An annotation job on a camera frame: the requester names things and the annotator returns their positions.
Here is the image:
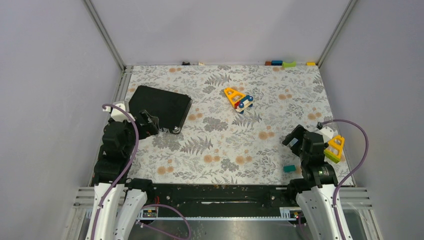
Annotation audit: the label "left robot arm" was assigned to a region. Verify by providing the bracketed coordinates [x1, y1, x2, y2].
[85, 104, 159, 240]

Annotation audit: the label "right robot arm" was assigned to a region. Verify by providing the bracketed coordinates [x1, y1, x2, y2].
[282, 125, 353, 240]

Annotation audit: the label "black rectangular case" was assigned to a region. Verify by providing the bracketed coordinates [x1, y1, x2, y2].
[129, 85, 192, 135]

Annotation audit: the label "teal block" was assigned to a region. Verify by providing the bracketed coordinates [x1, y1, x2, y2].
[283, 165, 297, 173]

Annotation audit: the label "yellow green triangular toy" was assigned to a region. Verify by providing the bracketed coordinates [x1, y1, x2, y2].
[324, 135, 345, 164]

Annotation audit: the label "yellow toy with blue wheels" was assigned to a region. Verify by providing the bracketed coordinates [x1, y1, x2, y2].
[223, 88, 254, 114]

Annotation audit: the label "green arch block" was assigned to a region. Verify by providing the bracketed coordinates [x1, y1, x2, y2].
[282, 61, 297, 68]

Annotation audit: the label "blue block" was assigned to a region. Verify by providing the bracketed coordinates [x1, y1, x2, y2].
[271, 60, 283, 66]

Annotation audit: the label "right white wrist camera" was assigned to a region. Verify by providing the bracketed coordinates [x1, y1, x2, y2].
[315, 126, 335, 143]

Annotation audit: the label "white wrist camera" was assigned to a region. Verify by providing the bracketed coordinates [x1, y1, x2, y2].
[315, 126, 335, 143]
[110, 100, 130, 122]

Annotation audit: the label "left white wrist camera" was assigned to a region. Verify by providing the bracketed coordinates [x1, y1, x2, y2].
[110, 100, 130, 122]

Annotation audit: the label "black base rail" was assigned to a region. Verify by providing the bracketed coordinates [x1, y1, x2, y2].
[147, 183, 298, 219]

